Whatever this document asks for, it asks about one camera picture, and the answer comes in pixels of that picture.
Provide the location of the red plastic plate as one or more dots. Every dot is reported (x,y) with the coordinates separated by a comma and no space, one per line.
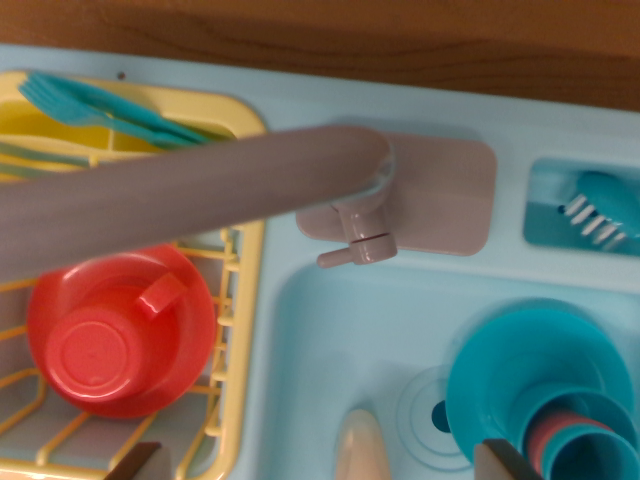
(195,330)

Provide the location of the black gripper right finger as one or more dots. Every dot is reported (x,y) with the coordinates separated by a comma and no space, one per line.
(500,465)

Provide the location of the teal plastic plate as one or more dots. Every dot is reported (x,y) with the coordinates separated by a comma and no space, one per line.
(490,380)

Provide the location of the pink plastic cup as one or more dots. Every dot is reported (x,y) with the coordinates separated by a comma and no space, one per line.
(540,440)

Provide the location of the light blue toy sink unit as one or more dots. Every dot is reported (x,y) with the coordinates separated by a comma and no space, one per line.
(330,325)

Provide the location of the teal dish brush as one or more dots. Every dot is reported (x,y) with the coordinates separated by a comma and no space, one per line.
(607,195)

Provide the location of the cream detergent bottle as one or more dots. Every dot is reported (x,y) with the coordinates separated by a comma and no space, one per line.
(361,450)

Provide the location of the yellow plastic dish rack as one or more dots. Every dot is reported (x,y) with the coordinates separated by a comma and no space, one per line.
(250,300)

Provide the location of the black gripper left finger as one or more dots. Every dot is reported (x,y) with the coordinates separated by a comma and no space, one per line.
(137,465)

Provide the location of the red plastic cup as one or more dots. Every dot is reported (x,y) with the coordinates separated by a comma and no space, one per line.
(95,357)

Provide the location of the grey toy faucet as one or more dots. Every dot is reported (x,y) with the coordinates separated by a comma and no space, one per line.
(200,185)

